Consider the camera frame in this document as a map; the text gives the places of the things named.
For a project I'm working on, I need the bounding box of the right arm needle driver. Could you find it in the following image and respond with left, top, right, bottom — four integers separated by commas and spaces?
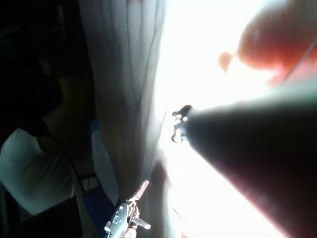
171, 104, 193, 144

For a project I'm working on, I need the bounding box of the left arm needle driver jaw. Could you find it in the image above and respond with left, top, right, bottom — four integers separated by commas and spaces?
134, 215, 152, 230
128, 179, 150, 202

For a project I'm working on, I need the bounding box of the left arm needle driver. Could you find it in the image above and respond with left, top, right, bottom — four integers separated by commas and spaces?
103, 199, 141, 238

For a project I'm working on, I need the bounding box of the blue thread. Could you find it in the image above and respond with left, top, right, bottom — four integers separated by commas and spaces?
283, 37, 317, 82

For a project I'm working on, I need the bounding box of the blue cloth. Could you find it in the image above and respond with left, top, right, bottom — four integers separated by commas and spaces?
81, 119, 120, 238

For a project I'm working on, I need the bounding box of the tissue pad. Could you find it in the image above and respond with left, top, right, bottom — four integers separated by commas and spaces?
79, 0, 317, 238

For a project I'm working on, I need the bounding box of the seated person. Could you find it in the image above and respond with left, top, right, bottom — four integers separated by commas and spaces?
0, 57, 76, 216

